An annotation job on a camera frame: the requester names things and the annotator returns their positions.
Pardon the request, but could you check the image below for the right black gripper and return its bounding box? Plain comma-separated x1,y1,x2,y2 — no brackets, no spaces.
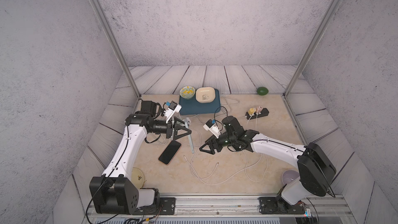
198,132,237,155

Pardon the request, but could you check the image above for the pink case phone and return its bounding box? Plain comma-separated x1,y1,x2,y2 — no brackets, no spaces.
158,140,181,165

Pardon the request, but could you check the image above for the white charging cable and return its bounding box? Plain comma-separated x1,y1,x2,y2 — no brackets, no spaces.
183,152,269,187

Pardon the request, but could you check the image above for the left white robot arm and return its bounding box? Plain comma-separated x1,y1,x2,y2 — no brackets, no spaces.
89,112,192,215

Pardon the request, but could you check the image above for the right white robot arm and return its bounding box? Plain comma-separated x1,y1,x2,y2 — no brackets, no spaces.
199,116,336,205

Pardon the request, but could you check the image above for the dark blue mat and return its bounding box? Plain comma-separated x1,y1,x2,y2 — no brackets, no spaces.
179,89,221,116

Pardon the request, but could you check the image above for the small patterned bowl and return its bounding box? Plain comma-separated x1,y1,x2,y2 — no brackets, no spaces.
179,86,196,100

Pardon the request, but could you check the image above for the cream square dish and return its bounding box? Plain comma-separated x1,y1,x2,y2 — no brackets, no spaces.
195,87,216,104

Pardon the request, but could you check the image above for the black power strip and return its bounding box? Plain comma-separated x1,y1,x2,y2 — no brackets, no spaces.
245,108,269,120

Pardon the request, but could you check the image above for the yellow charger plug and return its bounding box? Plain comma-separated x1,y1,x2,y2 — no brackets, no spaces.
247,107,257,116

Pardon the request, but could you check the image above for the pink charger plug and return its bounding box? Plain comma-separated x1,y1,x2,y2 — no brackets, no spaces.
256,106,263,114

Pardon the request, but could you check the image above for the yellow plate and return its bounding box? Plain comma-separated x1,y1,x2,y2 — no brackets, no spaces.
131,168,146,189

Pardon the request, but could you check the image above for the green round fruit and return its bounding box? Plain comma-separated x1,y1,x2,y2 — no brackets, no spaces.
257,87,269,96

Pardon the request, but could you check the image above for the purple bowl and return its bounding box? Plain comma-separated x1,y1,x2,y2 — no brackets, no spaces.
282,170,300,185

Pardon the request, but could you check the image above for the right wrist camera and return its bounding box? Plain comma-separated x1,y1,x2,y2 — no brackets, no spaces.
203,119,221,139

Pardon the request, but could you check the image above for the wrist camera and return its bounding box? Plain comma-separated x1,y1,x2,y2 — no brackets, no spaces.
203,119,221,139
164,101,182,123

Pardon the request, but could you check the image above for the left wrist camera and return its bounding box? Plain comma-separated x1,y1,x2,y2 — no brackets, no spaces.
164,101,182,123

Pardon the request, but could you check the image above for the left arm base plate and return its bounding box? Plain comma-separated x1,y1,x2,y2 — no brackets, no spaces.
133,197,176,215

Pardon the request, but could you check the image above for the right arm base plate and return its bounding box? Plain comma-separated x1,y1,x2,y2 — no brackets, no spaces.
259,197,306,215

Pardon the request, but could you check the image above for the left aluminium frame post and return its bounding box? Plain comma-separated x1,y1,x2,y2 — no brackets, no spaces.
89,0,141,99

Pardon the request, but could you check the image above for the aluminium frame post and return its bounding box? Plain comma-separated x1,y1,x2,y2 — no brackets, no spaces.
89,0,141,99
283,0,342,99

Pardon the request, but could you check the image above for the right aluminium frame post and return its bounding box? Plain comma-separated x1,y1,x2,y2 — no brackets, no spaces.
283,0,342,99

